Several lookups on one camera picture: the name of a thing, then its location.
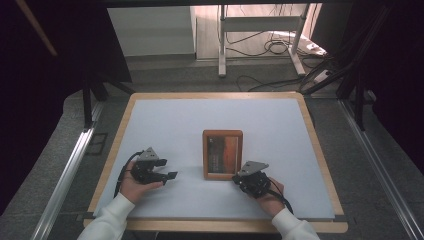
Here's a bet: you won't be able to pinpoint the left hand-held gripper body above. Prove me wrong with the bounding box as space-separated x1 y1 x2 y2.
130 146 160 185

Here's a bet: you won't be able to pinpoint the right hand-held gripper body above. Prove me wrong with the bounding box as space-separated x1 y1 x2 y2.
234 160 272 200

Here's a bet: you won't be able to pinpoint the wooden picture frame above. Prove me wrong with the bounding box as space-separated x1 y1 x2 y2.
202 129 244 182

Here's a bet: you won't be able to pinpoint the person's left hand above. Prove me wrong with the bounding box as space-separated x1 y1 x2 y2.
118 161 165 205

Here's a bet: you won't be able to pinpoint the person's right hand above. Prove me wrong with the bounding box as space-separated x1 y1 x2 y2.
257 177 286 218

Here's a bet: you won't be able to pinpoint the dark floor vent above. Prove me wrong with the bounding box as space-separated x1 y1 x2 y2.
84 132 109 156

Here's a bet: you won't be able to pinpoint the black metal stand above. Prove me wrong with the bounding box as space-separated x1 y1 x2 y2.
299 6 392 132
81 75 136 130

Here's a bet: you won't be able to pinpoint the white power strip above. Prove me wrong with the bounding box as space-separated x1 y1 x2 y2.
312 69 330 85

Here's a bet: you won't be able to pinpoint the white cabinet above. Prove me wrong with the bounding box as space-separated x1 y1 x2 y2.
107 5 197 58

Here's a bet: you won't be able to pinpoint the white metal stand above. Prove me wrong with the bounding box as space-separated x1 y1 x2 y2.
217 3 311 79

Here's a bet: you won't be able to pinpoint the wooden bar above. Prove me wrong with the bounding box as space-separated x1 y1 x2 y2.
14 0 60 58

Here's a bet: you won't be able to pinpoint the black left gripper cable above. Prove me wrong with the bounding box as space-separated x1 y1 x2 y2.
113 150 145 199

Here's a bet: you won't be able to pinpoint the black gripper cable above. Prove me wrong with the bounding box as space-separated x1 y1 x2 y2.
266 178 295 215
113 150 145 199

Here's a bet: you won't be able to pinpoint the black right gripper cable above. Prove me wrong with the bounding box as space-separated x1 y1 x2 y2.
266 178 295 215

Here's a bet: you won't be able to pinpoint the aluminium floor rail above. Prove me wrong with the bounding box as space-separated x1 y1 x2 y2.
337 99 424 240
29 127 96 240

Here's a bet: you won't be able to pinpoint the black looped floor cable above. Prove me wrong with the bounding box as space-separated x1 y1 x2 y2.
236 74 303 93

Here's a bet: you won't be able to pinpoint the black floor cables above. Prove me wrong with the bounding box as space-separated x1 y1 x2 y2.
225 29 329 58

